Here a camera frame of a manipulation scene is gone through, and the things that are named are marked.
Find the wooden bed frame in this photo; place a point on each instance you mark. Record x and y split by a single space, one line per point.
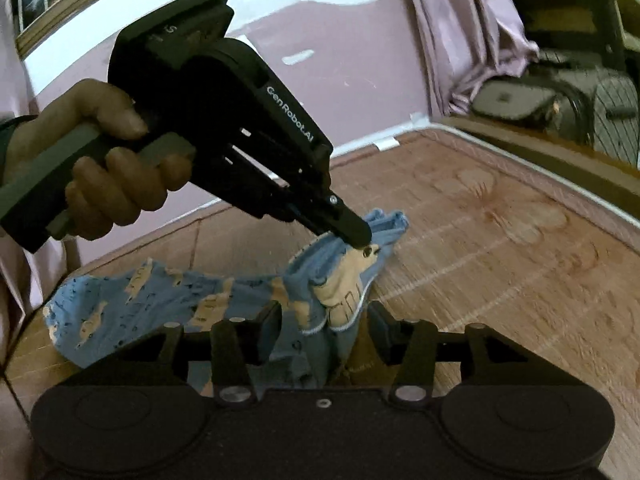
615 181

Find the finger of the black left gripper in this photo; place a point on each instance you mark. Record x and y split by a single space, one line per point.
345 222

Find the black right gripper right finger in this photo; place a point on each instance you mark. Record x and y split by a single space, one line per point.
411 346

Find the white paper tag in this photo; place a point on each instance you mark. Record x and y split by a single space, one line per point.
386 144

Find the grey quilted handbag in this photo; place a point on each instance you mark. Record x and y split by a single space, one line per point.
570 96

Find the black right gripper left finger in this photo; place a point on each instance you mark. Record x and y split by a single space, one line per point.
238 343

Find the blue patterned child pants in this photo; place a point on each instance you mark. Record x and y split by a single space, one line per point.
322 293

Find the pink curtain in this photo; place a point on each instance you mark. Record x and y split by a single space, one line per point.
465 43

